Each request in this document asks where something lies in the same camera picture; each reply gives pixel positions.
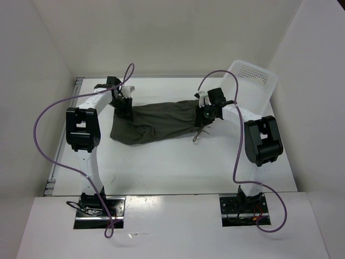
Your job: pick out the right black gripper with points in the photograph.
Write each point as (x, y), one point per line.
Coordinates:
(200, 120)

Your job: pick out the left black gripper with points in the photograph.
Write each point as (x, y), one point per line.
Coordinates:
(127, 112)

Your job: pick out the olive green shorts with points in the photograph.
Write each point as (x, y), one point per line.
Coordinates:
(157, 122)

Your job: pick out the white plastic basket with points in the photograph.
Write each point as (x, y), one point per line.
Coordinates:
(252, 85)

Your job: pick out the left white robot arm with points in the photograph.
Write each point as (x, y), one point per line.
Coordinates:
(83, 134)

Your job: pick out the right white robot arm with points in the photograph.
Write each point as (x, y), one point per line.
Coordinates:
(260, 142)

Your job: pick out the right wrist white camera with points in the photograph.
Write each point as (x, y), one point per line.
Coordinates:
(203, 99)

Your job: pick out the wrist white camera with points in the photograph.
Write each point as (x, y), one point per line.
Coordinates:
(203, 99)
(126, 91)

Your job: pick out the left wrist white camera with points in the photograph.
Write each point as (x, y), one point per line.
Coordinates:
(126, 91)

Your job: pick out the aluminium table edge rail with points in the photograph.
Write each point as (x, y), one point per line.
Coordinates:
(50, 184)

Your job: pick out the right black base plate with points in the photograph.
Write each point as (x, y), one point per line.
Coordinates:
(235, 215)

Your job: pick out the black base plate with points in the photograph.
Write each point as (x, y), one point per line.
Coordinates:
(235, 215)
(95, 217)

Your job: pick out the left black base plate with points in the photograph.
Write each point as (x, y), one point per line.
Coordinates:
(95, 217)

